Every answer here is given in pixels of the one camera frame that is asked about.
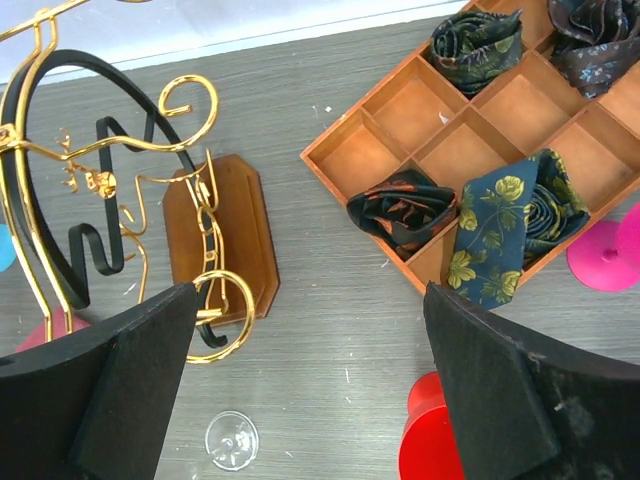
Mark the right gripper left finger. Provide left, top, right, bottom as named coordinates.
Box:
left=1, top=283, right=197, bottom=479

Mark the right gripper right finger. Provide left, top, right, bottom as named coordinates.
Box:
left=423, top=283, right=639, bottom=479

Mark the red wine glass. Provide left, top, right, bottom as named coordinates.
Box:
left=397, top=372, right=465, bottom=480

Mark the clear wine glass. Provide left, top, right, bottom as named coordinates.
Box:
left=204, top=410, right=260, bottom=472

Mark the pink wine glass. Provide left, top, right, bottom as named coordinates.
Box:
left=567, top=204, right=639, bottom=292

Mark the blue wine glass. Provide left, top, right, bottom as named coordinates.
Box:
left=0, top=224, right=16, bottom=273

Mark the dark red cloth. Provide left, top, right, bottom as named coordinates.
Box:
left=14, top=305, right=91, bottom=354

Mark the blue floral folded tie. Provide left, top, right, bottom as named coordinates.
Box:
left=447, top=148, right=591, bottom=309

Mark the black rolled tie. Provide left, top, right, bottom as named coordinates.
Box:
left=346, top=169, right=457, bottom=260

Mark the wooden compartment tray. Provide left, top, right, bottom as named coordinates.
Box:
left=302, top=1, right=639, bottom=290

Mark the dark green rolled tie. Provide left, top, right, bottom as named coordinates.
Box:
left=426, top=9, right=524, bottom=99

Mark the dark patterned rolled tie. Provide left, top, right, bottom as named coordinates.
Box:
left=547, top=0, right=639, bottom=99

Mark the gold wire wine glass rack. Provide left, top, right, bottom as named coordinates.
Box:
left=1, top=1, right=279, bottom=365

